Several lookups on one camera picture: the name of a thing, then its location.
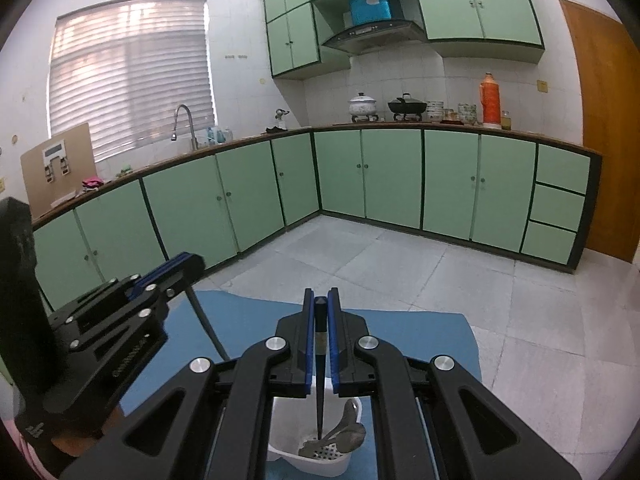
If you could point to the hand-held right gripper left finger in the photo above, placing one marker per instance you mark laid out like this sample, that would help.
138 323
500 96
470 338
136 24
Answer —
309 345

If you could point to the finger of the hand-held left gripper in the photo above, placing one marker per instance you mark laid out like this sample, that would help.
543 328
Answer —
172 282
165 266

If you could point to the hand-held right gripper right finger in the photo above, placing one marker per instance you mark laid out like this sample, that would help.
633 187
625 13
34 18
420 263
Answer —
334 350

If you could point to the black chopstick with silver band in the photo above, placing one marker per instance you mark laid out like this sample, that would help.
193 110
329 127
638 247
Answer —
320 400

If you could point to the dark blue chopstick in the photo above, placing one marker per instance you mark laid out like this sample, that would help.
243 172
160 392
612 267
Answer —
210 330

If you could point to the plain silver spoon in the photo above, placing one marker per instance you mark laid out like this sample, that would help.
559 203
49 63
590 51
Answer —
312 447

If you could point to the white plastic utensil holder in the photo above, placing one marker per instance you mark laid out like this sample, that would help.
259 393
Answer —
335 460

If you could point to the blue tablecloth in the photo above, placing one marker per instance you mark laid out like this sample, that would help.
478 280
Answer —
425 335

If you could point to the red cloth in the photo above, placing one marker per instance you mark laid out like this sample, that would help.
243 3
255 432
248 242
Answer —
93 182

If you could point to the brown cardboard sheet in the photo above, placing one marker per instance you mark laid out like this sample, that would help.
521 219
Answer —
75 185

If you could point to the bottles beside sink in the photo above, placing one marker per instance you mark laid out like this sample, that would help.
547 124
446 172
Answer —
220 136

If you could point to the metal kitchen faucet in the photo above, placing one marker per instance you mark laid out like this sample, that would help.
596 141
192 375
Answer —
190 125

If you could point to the green base cabinets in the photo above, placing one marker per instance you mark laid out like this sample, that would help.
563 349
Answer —
390 175

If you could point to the small dark ornament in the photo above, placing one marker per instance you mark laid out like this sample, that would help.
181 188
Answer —
278 121

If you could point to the white window blinds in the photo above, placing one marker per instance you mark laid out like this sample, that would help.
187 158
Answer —
130 75

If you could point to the white cooking pot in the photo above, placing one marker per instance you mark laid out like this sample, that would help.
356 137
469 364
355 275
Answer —
361 107

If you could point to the black wok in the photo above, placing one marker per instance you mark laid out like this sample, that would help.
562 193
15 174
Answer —
407 106

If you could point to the stack of bowls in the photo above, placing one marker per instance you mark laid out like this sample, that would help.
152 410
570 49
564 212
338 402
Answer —
435 111

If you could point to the patterned bowl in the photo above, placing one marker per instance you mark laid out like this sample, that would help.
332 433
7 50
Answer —
467 112

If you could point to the small glass jar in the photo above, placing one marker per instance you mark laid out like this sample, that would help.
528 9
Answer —
507 121

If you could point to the orange thermos flask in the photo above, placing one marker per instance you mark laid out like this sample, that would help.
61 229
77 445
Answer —
490 102

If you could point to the black range hood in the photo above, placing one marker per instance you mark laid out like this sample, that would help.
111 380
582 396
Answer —
372 37

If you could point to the blue box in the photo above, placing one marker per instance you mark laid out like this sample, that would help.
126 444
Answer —
371 7

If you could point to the wooden door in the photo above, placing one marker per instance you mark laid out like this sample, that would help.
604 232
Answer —
610 135

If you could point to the wall sockets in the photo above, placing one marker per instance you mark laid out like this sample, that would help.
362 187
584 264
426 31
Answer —
236 56

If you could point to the yellow wall switch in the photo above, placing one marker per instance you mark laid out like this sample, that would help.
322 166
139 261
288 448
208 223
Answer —
541 85

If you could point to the green wall cabinets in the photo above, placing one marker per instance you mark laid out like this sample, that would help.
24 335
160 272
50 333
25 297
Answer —
475 10

